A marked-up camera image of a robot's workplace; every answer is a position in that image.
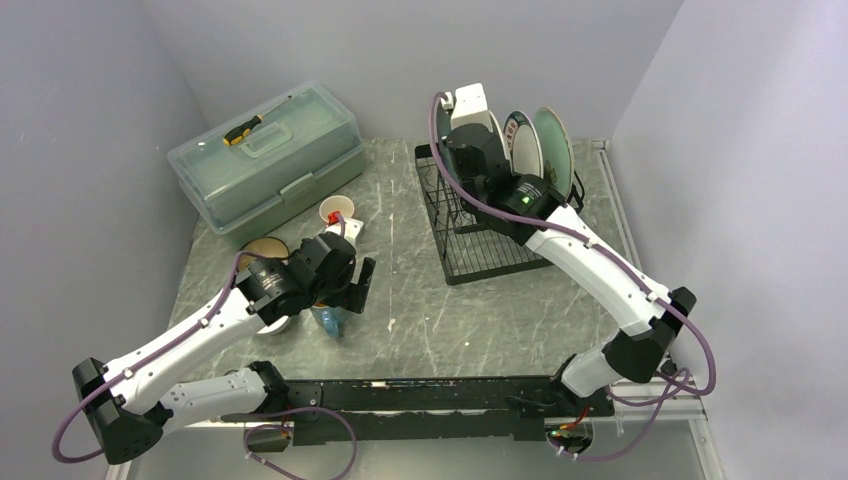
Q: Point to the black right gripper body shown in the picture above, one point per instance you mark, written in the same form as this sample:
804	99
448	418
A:
470	191

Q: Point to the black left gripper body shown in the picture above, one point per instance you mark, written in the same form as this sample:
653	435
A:
333	292

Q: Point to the blue mug orange inside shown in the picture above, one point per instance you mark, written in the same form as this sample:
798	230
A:
331	319

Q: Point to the red teal rimmed plate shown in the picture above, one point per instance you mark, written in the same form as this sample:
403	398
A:
523	145

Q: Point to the light blue flower plate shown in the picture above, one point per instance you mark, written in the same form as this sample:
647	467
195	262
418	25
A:
556	148

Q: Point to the red teal flower plate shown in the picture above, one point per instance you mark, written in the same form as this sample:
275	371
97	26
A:
496	127

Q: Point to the dark blue speckled plate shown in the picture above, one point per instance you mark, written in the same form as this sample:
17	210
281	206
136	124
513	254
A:
443	129

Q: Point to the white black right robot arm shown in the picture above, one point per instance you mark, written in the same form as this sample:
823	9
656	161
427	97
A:
533	213

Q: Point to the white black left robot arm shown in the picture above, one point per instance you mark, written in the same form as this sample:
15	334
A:
133	401

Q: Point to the pink ceramic mug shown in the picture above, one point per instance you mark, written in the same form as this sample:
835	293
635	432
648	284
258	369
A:
335	205

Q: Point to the brown glazed bowl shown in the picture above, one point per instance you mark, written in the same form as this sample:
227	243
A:
267	247

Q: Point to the white ceramic bowl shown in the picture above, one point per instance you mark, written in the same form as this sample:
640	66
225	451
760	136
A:
277	327

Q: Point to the green translucent plastic storage box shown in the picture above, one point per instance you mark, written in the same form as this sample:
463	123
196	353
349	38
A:
299	154

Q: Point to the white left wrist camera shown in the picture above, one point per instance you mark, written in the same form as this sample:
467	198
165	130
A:
348	228

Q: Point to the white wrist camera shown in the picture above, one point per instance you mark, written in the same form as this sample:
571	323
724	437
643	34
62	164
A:
467	105
348	228

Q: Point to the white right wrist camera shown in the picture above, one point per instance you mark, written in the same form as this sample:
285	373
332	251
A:
467	105

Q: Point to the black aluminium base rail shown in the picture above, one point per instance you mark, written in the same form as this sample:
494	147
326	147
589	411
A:
524	408

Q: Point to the yellow black handled screwdriver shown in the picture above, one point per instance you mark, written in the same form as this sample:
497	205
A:
238	134

